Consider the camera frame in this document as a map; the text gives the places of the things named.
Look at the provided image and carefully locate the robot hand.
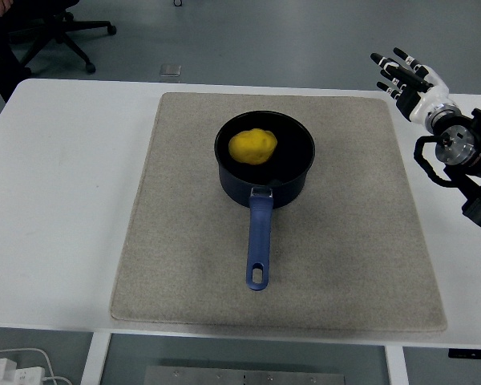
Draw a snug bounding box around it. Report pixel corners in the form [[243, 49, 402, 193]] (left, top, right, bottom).
[[370, 47, 452, 124]]

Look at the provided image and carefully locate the yellow potato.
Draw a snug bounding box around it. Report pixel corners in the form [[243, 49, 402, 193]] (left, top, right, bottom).
[[228, 128, 277, 165]]

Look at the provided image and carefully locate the white table leg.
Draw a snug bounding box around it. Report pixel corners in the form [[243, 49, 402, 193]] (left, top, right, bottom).
[[384, 344, 410, 385], [79, 331, 112, 385]]

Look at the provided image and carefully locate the beige fabric mat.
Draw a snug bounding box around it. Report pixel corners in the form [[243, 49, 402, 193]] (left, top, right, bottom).
[[109, 91, 448, 332]]

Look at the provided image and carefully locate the grey metal plate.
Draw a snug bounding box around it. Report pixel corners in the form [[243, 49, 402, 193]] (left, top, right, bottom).
[[144, 364, 346, 385]]

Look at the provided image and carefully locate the black office chair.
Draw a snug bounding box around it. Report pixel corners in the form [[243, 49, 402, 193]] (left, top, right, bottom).
[[6, 0, 117, 77]]

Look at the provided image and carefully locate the white power strip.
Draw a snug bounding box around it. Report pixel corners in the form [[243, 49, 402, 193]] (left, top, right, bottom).
[[0, 358, 46, 385]]

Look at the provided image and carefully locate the blue pot with handle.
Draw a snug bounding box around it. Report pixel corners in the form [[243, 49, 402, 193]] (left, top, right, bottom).
[[213, 111, 317, 291]]

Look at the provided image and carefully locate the white power cable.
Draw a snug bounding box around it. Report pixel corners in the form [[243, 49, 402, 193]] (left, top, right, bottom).
[[0, 347, 71, 385]]

